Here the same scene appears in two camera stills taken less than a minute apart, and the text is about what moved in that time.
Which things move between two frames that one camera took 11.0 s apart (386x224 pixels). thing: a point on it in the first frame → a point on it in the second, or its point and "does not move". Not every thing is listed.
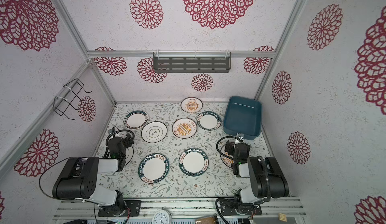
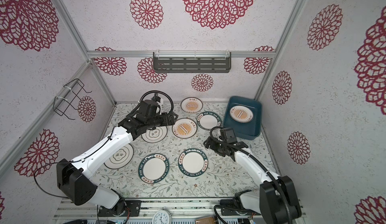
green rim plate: [208, 121] does not move
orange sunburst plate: [226, 161] → [241, 114]
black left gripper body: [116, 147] → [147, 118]
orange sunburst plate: [184, 128] does not move
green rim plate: [193, 161] does not move
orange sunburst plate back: [191, 104] does not move
